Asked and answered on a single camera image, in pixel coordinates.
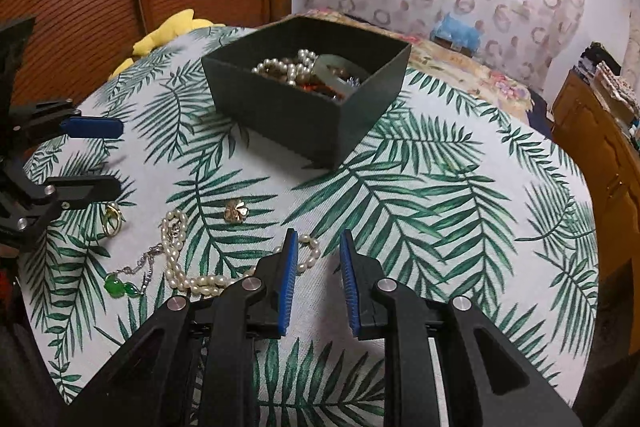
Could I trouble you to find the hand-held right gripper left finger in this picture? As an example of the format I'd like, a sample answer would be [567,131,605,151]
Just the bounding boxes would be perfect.
[65,228,300,427]

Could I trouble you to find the long pearl necklace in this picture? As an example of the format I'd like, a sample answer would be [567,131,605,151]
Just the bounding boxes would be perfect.
[160,209,322,298]

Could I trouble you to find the green jade pendant chain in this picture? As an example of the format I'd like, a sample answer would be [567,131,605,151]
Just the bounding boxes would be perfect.
[104,243,168,300]

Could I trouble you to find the floral folded cloths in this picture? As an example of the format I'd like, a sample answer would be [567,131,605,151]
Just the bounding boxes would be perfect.
[592,59,640,118]

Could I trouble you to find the yellow plush toy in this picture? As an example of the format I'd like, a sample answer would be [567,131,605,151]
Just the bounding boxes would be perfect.
[107,8,226,80]

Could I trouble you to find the grey-green jade bangle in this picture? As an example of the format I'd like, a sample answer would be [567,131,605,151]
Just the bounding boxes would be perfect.
[312,54,369,101]

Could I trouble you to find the wooden cabinet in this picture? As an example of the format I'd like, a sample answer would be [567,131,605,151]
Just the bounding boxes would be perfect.
[550,67,640,288]

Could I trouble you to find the gold clover brooch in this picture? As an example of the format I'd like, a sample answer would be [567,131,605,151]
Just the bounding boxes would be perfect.
[223,199,248,224]

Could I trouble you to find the small pearl bracelet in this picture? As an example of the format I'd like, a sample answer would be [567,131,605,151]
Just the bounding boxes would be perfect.
[251,49,319,81]

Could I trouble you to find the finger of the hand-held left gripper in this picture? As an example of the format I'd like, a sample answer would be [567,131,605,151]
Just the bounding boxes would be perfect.
[15,176,121,234]
[10,98,125,148]

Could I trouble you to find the gold ring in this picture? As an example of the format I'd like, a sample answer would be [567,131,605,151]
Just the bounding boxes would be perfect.
[102,202,126,238]

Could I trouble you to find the navy bed sheet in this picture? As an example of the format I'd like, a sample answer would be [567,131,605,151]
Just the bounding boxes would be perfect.
[529,87,557,138]

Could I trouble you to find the blue plush toy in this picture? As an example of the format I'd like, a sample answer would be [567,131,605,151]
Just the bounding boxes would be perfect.
[431,11,483,52]

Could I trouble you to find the black square box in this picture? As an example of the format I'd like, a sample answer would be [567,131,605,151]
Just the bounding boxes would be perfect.
[201,16,412,170]

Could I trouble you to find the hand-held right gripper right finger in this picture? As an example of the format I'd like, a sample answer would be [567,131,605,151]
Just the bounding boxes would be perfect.
[339,229,583,427]

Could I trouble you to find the dark folded clothes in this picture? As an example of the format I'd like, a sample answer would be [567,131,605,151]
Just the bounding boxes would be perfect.
[575,42,608,78]

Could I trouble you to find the floral bedspread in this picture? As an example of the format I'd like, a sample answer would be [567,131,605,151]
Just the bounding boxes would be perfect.
[295,9,538,122]

